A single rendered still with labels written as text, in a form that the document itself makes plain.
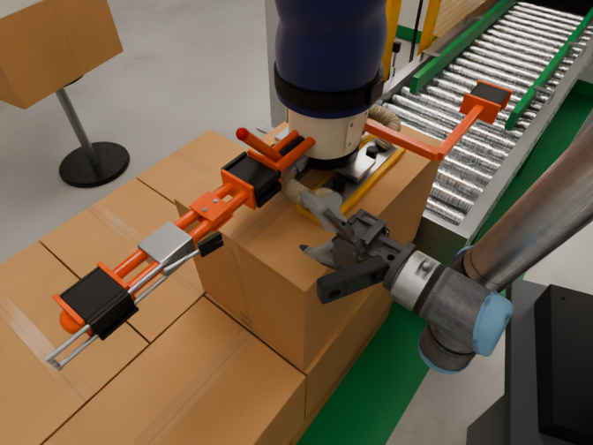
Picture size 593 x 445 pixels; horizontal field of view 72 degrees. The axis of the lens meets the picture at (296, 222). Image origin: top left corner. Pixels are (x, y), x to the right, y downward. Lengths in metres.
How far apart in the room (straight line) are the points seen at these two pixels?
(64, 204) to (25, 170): 0.44
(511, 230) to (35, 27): 1.94
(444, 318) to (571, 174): 0.25
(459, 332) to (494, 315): 0.05
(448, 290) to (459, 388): 1.22
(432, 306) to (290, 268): 0.31
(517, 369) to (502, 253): 0.41
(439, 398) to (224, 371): 0.92
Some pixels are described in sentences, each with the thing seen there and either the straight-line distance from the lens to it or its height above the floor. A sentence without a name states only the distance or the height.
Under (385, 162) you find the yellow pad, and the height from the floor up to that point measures 0.96.
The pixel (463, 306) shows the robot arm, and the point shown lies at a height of 1.11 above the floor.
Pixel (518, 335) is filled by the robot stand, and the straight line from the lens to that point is 1.10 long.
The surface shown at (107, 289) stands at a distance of 0.69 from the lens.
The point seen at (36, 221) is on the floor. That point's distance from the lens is 2.57.
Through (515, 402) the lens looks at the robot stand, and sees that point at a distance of 1.03.
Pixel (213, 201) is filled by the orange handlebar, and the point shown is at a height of 1.09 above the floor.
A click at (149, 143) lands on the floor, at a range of 2.81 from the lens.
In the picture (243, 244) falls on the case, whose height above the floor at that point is 0.94.
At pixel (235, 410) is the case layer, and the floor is 0.54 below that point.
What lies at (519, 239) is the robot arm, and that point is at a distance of 0.68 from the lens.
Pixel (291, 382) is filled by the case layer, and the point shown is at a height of 0.54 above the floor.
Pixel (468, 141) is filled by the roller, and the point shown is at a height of 0.54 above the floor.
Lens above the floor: 1.63
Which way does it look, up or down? 49 degrees down
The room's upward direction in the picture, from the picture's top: straight up
